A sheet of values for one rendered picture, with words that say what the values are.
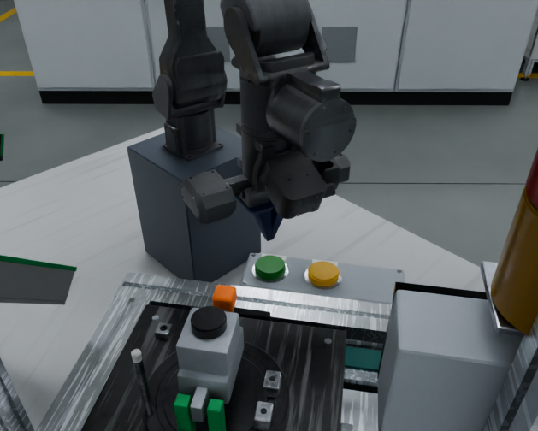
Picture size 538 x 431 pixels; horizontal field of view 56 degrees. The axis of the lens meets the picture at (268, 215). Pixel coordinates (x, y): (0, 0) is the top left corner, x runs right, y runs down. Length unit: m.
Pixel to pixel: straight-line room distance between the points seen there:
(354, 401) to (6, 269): 0.39
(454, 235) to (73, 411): 2.07
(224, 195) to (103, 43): 3.09
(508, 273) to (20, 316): 0.72
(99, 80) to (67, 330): 2.98
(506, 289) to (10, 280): 0.46
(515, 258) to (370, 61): 3.31
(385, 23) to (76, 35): 1.93
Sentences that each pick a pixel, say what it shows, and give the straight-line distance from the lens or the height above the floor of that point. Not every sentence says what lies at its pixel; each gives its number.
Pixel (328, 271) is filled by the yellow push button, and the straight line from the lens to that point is 0.66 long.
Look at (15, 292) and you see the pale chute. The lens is 0.57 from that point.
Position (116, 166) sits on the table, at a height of 0.86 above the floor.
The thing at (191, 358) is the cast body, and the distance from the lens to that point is 0.44.
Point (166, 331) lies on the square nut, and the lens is 0.59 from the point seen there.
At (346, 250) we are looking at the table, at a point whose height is 0.86.
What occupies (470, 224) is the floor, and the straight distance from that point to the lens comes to 2.55.
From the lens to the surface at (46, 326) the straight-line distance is 0.81.
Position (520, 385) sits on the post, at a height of 1.24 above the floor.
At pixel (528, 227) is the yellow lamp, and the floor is 1.30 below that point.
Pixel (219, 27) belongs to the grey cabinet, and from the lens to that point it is 3.38.
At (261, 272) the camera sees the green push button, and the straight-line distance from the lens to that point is 0.66.
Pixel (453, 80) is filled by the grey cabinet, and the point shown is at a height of 0.19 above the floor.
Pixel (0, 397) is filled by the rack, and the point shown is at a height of 1.00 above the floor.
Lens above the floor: 1.41
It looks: 35 degrees down
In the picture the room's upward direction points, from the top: straight up
